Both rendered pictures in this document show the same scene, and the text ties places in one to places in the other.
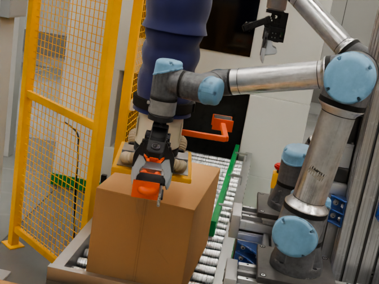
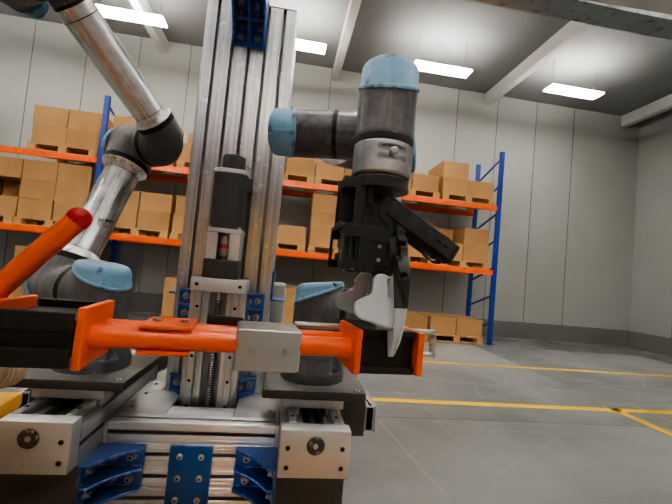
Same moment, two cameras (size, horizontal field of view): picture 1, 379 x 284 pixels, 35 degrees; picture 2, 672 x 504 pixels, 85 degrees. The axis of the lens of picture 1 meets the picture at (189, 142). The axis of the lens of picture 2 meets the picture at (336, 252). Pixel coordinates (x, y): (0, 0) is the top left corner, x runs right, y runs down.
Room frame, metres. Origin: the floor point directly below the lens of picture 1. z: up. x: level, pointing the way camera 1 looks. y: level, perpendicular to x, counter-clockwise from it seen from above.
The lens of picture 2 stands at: (1.77, 0.54, 1.30)
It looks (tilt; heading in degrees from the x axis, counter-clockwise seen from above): 3 degrees up; 258
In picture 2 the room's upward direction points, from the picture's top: 5 degrees clockwise
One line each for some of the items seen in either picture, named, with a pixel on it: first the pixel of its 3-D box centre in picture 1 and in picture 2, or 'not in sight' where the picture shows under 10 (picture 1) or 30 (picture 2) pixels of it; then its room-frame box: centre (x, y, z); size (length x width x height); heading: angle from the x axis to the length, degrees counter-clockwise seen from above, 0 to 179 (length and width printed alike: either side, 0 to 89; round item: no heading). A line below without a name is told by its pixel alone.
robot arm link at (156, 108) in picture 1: (161, 107); (382, 166); (1.62, 0.09, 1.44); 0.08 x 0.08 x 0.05
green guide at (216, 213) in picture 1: (232, 182); not in sight; (3.62, -0.31, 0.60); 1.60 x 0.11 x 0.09; 174
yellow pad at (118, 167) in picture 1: (129, 153); not in sight; (2.21, 0.22, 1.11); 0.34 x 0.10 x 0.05; 3
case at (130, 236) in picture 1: (157, 219); not in sight; (2.48, 0.08, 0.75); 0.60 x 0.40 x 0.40; 170
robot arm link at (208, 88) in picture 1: (203, 87); (374, 137); (1.61, -0.01, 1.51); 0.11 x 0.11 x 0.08; 71
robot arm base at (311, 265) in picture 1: (299, 251); (313, 355); (1.61, -0.36, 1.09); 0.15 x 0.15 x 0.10
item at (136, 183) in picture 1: (146, 185); (378, 346); (1.61, 0.10, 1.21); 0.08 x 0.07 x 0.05; 3
